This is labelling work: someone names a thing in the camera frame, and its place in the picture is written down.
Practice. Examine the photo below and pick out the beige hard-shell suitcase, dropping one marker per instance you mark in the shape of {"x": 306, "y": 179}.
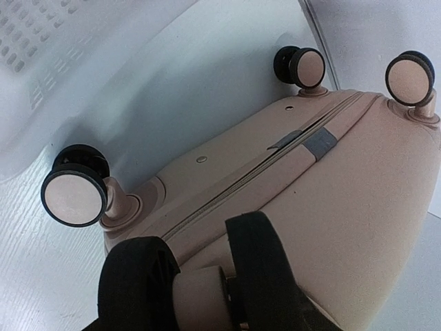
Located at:
{"x": 345, "y": 178}

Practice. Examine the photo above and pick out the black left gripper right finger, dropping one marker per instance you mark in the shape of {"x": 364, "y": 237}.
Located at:
{"x": 264, "y": 293}

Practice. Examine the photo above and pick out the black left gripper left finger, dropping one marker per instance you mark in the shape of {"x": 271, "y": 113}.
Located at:
{"x": 135, "y": 287}

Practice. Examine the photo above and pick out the white perforated plastic basket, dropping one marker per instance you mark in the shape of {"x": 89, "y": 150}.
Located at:
{"x": 142, "y": 81}

